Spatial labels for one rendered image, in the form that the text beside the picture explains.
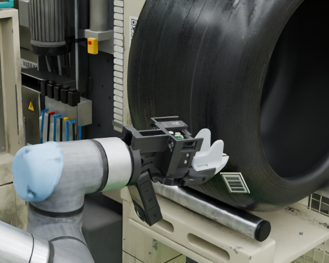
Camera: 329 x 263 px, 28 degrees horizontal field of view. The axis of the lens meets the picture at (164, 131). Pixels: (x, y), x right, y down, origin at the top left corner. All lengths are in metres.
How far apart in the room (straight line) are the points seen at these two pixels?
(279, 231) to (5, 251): 0.90
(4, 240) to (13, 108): 0.90
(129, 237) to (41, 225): 0.87
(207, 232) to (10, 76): 0.61
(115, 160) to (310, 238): 0.74
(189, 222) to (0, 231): 0.72
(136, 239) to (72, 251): 0.92
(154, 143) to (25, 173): 0.19
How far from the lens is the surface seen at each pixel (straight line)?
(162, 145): 0.95
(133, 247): 1.76
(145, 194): 0.98
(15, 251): 0.77
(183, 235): 1.44
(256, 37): 1.14
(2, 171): 1.65
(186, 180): 0.98
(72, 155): 0.87
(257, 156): 1.22
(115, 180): 0.91
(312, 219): 1.62
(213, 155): 1.03
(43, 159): 0.85
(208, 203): 1.39
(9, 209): 1.70
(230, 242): 1.36
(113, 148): 0.91
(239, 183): 1.22
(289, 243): 1.50
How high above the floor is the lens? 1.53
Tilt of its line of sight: 20 degrees down
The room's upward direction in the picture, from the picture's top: 2 degrees clockwise
